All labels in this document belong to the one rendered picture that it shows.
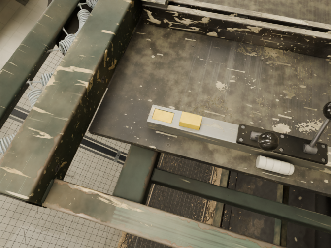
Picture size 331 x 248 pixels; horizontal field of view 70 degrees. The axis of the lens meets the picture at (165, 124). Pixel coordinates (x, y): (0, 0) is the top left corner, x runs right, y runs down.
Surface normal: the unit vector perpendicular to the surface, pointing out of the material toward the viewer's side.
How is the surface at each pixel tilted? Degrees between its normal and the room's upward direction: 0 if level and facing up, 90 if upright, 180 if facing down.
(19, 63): 90
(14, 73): 90
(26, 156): 60
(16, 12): 90
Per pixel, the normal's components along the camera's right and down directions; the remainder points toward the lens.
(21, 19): 0.47, -0.24
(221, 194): -0.01, -0.44
